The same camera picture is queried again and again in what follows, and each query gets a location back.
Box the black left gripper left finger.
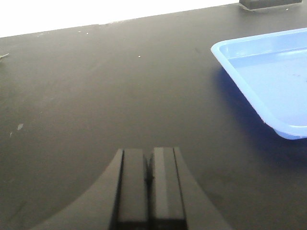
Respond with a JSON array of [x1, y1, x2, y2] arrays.
[[34, 149, 149, 230]]

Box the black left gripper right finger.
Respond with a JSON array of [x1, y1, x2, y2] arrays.
[[149, 147, 232, 230]]

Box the blue plastic tray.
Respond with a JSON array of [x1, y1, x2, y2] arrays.
[[211, 28, 307, 140]]

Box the white wall power socket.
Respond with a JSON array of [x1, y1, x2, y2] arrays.
[[239, 0, 302, 10]]

